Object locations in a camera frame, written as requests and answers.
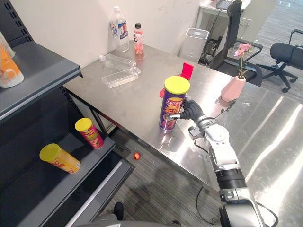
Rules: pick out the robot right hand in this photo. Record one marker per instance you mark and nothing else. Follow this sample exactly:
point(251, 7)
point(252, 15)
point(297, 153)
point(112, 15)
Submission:
point(192, 110)

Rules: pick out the purple chips can yellow lid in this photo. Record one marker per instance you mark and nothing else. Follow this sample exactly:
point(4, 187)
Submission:
point(172, 106)

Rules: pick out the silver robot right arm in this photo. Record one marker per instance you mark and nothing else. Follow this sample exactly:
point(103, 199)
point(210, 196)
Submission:
point(222, 144)

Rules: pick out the red chips can yellow lid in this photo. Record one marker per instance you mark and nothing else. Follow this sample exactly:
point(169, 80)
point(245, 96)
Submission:
point(91, 137)

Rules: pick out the dark grey shelf unit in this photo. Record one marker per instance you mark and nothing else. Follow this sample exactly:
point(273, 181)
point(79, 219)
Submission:
point(45, 71)

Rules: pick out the small red container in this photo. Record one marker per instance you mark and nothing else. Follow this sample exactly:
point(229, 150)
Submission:
point(161, 93)

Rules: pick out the red plastic stand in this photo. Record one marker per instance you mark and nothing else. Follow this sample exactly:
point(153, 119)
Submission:
point(187, 70)

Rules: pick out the pink ceramic vase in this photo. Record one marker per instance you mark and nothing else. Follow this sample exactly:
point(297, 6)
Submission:
point(233, 88)

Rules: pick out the white air purifier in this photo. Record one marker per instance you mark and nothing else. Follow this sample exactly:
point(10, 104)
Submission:
point(194, 43)

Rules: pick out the small red ball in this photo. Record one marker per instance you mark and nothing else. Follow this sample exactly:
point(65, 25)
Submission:
point(137, 156)

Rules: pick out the clear plastic tray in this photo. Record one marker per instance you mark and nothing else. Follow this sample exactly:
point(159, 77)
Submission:
point(119, 60)
point(122, 76)

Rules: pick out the pink artificial flower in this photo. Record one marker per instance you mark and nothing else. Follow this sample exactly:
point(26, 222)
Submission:
point(243, 48)

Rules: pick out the pink drink bottle black cap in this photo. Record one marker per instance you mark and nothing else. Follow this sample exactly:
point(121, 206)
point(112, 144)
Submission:
point(138, 40)

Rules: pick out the black high-back office chair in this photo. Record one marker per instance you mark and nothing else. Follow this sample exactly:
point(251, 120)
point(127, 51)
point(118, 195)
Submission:
point(233, 26)

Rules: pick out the white desk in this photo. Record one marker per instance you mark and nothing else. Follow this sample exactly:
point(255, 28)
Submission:
point(208, 6)

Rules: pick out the large clear water bottle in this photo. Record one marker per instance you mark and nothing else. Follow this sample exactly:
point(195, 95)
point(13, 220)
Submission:
point(120, 30)

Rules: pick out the black low-back office chair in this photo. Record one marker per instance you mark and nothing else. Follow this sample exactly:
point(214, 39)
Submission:
point(282, 50)

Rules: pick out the laptop computer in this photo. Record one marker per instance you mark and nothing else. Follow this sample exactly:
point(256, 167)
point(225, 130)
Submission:
point(223, 3)

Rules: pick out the orange and white snack bag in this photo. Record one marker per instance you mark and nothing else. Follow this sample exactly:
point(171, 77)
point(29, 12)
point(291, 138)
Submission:
point(8, 68)

